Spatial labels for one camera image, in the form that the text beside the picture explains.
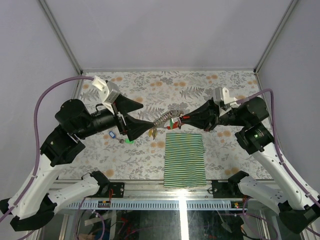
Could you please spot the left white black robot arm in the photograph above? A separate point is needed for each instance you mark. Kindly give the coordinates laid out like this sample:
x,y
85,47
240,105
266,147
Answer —
x,y
38,205

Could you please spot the blue tagged key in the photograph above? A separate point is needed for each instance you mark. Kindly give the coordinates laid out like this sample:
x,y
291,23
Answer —
x,y
112,134

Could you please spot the green tagged key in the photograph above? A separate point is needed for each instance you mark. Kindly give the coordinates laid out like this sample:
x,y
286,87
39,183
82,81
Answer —
x,y
171,122
127,141

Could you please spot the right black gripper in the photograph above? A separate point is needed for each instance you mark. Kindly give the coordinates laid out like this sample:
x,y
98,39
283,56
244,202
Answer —
x,y
209,110

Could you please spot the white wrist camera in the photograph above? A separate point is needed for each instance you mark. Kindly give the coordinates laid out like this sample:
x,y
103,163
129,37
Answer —
x,y
108,92
223,99

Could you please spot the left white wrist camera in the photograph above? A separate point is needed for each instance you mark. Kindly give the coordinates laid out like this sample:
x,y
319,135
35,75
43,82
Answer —
x,y
108,92

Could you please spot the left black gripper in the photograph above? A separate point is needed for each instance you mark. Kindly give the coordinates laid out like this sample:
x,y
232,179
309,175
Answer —
x,y
134,127

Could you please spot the green tagged key on table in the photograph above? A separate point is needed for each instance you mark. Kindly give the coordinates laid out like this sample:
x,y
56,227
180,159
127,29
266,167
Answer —
x,y
127,141

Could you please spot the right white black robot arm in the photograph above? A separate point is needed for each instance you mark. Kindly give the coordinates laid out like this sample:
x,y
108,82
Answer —
x,y
296,203

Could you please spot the yellow tagged keys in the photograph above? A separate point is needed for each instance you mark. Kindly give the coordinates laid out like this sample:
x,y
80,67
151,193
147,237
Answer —
x,y
153,133

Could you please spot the red handled silver keyring carabiner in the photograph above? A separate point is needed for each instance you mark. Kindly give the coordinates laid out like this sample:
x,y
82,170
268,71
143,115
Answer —
x,y
164,119

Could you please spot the floral table mat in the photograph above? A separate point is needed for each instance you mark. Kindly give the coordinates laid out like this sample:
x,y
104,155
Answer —
x,y
160,91

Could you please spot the green striped cloth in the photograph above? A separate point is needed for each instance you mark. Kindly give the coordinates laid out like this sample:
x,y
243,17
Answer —
x,y
184,162

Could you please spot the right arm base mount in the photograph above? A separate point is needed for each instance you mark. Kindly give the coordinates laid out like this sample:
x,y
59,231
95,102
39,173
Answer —
x,y
228,189

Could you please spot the white slotted cable duct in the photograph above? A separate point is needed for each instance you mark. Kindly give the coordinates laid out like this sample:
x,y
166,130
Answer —
x,y
151,205

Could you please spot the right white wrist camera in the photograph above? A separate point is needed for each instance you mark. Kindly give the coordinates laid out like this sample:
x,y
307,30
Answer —
x,y
223,99

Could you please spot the aluminium front rail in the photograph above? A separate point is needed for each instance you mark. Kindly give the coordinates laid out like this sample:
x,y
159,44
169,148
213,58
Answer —
x,y
151,189

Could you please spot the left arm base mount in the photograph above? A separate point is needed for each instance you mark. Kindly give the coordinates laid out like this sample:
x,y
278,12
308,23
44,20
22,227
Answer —
x,y
106,188

